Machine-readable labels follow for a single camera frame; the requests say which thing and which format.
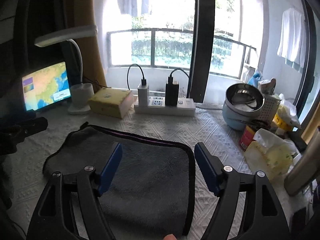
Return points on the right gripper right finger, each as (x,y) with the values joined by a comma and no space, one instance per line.
(262,216)

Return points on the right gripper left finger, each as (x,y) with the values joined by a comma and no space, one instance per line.
(53,217)

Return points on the purple and grey towel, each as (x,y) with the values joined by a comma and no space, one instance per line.
(153,188)

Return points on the operator thumb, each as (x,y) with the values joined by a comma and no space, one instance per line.
(170,237)

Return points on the tablet with map screen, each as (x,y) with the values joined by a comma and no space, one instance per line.
(45,87)

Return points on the plastic tissue pack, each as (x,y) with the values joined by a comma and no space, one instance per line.
(270,154)

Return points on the white desk lamp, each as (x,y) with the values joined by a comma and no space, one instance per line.
(81,92)

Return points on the red can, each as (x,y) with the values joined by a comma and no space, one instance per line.
(247,137)

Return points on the light blue pot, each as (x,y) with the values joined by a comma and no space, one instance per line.
(237,119)

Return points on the yellow tissue box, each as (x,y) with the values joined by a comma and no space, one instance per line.
(112,102)

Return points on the white mesh basket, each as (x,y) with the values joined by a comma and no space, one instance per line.
(269,108)

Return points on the steel bowl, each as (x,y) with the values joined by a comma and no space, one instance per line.
(244,98)

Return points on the white power strip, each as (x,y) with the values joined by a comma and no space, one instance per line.
(157,106)

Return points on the white charger plug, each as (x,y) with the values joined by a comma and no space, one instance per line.
(143,93)

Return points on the yellow curtain left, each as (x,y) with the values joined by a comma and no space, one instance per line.
(80,18)

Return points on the black charger plug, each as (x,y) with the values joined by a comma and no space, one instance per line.
(171,92)

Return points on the white hanging shirt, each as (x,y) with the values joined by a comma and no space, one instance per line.
(292,45)

